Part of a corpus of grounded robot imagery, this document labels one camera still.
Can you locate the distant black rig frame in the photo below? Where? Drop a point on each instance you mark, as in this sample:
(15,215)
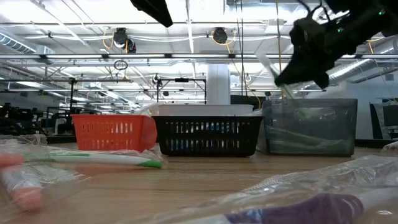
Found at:
(182,80)

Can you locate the white building column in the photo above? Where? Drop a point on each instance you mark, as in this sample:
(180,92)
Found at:
(217,84)

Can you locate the black screen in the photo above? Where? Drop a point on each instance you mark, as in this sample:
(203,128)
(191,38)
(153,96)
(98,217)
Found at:
(245,102)

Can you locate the purple toothbrush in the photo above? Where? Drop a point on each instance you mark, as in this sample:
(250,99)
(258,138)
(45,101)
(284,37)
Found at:
(311,208)

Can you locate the black neighbouring rig frame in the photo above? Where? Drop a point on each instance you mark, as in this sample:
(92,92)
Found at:
(72,96)

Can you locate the silver smooth air duct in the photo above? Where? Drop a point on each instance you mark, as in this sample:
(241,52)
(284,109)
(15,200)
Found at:
(348,70)

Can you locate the orange slotted plastic basket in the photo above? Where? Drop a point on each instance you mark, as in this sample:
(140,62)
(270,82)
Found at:
(105,133)

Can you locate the grey translucent plastic bin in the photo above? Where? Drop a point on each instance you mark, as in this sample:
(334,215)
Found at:
(342,112)

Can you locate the black slotted plastic basket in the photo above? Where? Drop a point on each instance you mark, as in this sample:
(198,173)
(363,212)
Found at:
(208,119)

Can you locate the silver ribbed air duct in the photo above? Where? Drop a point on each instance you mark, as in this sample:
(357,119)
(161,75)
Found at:
(18,46)

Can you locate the long light bar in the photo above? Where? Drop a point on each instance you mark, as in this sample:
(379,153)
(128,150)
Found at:
(77,56)

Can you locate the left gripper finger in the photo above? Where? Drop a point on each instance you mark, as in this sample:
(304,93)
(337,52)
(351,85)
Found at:
(152,9)

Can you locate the dark monitor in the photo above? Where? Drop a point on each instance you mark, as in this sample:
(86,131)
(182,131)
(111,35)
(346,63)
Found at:
(390,116)

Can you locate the dark lab equipment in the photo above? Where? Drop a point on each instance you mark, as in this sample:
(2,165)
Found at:
(18,121)

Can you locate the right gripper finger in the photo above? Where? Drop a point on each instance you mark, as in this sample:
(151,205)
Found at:
(293,68)
(300,77)

